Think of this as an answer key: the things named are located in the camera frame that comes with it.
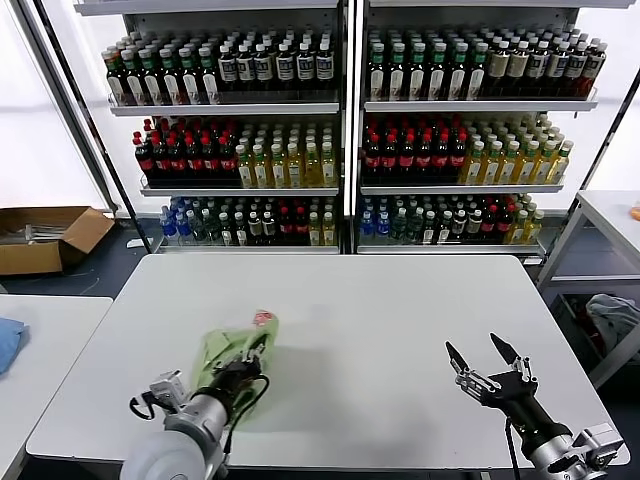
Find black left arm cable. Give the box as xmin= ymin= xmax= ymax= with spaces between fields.
xmin=128 ymin=374 xmax=272 ymax=451

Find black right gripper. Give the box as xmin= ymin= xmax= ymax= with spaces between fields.
xmin=444 ymin=332 xmax=570 ymax=452

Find grey metal frame table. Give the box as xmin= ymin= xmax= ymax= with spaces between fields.
xmin=535 ymin=189 xmax=640 ymax=392

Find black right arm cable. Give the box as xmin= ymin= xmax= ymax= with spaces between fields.
xmin=503 ymin=417 xmax=519 ymax=480

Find dark bottle green cap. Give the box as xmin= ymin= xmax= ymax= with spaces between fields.
xmin=428 ymin=42 xmax=449 ymax=101
xmin=122 ymin=48 xmax=145 ymax=106
xmin=104 ymin=49 xmax=127 ymax=106
xmin=197 ymin=46 xmax=221 ymax=105
xmin=139 ymin=48 xmax=164 ymax=106
xmin=407 ymin=42 xmax=428 ymax=101
xmin=178 ymin=46 xmax=201 ymax=105
xmin=448 ymin=42 xmax=469 ymax=101
xmin=158 ymin=47 xmax=182 ymax=105
xmin=387 ymin=42 xmax=408 ymax=101
xmin=466 ymin=42 xmax=490 ymax=101
xmin=368 ymin=42 xmax=387 ymax=101

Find black slanted frame post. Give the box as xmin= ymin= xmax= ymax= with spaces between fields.
xmin=35 ymin=0 xmax=156 ymax=254

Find white metal shelf rack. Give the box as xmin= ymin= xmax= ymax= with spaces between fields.
xmin=352 ymin=0 xmax=631 ymax=266
xmin=74 ymin=0 xmax=351 ymax=256

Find dark bottle beige label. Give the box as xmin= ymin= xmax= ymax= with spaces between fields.
xmin=486 ymin=41 xmax=511 ymax=94
xmin=506 ymin=41 xmax=531 ymax=94

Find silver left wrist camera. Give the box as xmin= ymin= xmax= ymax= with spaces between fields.
xmin=148 ymin=370 xmax=187 ymax=409

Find grey crumpled cloth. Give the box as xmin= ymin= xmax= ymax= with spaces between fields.
xmin=585 ymin=293 xmax=640 ymax=354

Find brown cardboard box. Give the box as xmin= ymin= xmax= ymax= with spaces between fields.
xmin=0 ymin=205 xmax=117 ymax=277

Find green t-shirt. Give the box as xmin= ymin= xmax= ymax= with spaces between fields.
xmin=192 ymin=308 xmax=281 ymax=434

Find dark bottle blue-white label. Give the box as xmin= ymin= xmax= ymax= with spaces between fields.
xmin=253 ymin=43 xmax=275 ymax=94
xmin=545 ymin=41 xmax=571 ymax=96
xmin=582 ymin=41 xmax=609 ymax=99
xmin=525 ymin=41 xmax=551 ymax=94
xmin=217 ymin=44 xmax=238 ymax=94
xmin=235 ymin=43 xmax=256 ymax=94
xmin=275 ymin=43 xmax=297 ymax=94
xmin=564 ymin=41 xmax=590 ymax=97
xmin=295 ymin=42 xmax=317 ymax=94
xmin=314 ymin=42 xmax=336 ymax=94

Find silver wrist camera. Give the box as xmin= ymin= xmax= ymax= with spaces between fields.
xmin=574 ymin=422 xmax=626 ymax=464
xmin=148 ymin=370 xmax=187 ymax=409

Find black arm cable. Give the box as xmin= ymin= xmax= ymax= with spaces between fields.
xmin=128 ymin=374 xmax=272 ymax=451
xmin=503 ymin=417 xmax=519 ymax=480

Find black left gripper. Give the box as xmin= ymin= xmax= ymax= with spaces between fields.
xmin=206 ymin=341 xmax=269 ymax=400

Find cola bottle red cap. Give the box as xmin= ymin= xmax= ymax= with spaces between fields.
xmin=397 ymin=132 xmax=416 ymax=184
xmin=495 ymin=205 xmax=514 ymax=241
xmin=149 ymin=135 xmax=172 ymax=187
xmin=277 ymin=207 xmax=294 ymax=246
xmin=448 ymin=132 xmax=468 ymax=184
xmin=217 ymin=135 xmax=239 ymax=187
xmin=414 ymin=132 xmax=433 ymax=184
xmin=480 ymin=205 xmax=498 ymax=241
xmin=380 ymin=132 xmax=399 ymax=184
xmin=183 ymin=136 xmax=205 ymax=187
xmin=166 ymin=136 xmax=189 ymax=187
xmin=200 ymin=136 xmax=221 ymax=187
xmin=292 ymin=207 xmax=309 ymax=246
xmin=132 ymin=132 xmax=155 ymax=187
xmin=363 ymin=132 xmax=382 ymax=184
xmin=431 ymin=132 xmax=450 ymax=184

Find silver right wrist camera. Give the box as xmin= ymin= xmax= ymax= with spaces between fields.
xmin=574 ymin=422 xmax=626 ymax=464

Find blue folded cloth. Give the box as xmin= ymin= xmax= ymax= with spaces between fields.
xmin=0 ymin=316 xmax=30 ymax=377

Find clear plastic parts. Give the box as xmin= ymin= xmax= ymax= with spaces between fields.
xmin=22 ymin=223 xmax=69 ymax=247

